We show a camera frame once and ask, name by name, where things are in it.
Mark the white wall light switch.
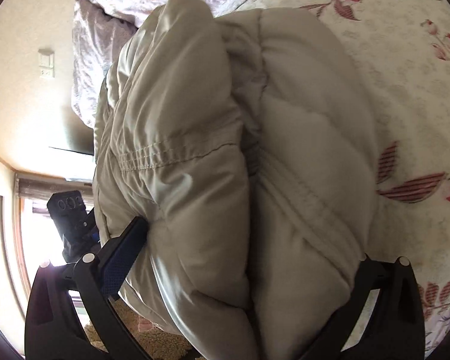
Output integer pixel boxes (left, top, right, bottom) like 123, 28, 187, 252
38, 49, 55, 77

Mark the beige puffer down jacket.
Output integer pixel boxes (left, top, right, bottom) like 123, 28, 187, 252
93, 0, 378, 359

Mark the floral quilted bedspread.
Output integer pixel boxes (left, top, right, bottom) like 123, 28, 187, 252
244, 0, 450, 356

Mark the lilac crinkled pillow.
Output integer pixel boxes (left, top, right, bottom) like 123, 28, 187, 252
71, 0, 247, 128

